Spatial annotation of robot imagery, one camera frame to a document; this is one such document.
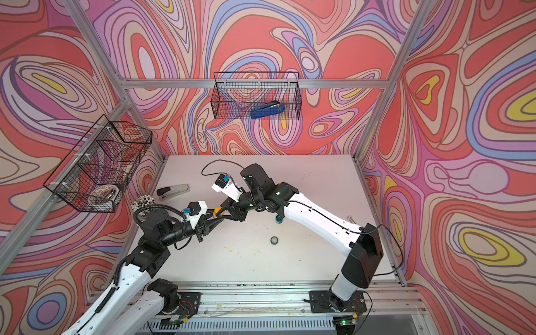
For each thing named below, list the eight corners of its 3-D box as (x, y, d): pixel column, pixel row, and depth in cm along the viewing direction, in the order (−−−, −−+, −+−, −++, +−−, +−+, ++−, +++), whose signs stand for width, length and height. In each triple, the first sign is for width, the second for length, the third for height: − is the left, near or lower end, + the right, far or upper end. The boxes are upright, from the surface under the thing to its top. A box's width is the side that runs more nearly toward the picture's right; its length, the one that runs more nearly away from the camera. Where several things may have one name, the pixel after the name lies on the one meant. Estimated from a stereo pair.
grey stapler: (161, 201, 105) (156, 194, 100) (161, 195, 107) (156, 189, 102) (190, 193, 108) (187, 186, 103) (190, 188, 110) (186, 180, 106)
